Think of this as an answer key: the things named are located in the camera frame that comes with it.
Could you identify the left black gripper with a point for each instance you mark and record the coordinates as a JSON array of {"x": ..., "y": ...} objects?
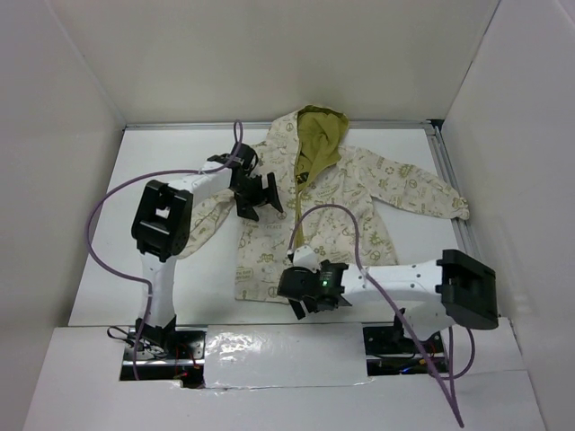
[{"x": 243, "y": 206}]

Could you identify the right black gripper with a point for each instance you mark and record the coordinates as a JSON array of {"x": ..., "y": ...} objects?
[{"x": 298, "y": 308}]

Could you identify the cream printed hooded jacket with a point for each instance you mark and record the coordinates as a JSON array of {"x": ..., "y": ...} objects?
[{"x": 327, "y": 190}]

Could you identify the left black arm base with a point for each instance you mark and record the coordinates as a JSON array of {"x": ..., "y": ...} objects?
[{"x": 179, "y": 357}]

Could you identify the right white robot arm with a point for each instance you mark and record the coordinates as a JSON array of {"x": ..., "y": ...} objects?
[{"x": 455, "y": 289}]

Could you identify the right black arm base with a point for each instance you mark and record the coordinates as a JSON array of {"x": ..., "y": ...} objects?
[{"x": 390, "y": 352}]

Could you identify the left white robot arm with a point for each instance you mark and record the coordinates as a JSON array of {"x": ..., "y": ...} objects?
[{"x": 161, "y": 229}]

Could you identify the white foil tape panel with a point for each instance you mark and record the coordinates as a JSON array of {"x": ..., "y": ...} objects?
[{"x": 285, "y": 356}]

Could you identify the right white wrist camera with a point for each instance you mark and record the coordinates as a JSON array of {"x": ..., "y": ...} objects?
[{"x": 304, "y": 257}]

